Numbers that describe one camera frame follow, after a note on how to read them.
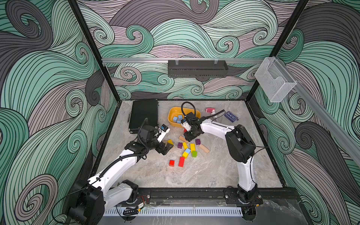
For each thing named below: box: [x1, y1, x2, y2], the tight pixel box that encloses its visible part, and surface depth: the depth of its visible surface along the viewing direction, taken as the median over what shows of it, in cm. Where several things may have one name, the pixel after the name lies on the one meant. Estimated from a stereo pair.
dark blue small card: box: [224, 111, 239, 123], surface depth 109 cm
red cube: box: [169, 159, 175, 167], surface depth 86 cm
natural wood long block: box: [198, 143, 210, 154], surface depth 93 cm
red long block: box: [178, 156, 186, 168], surface depth 87 cm
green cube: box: [191, 150, 198, 158], surface depth 91 cm
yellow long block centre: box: [189, 143, 196, 153], surface depth 94 cm
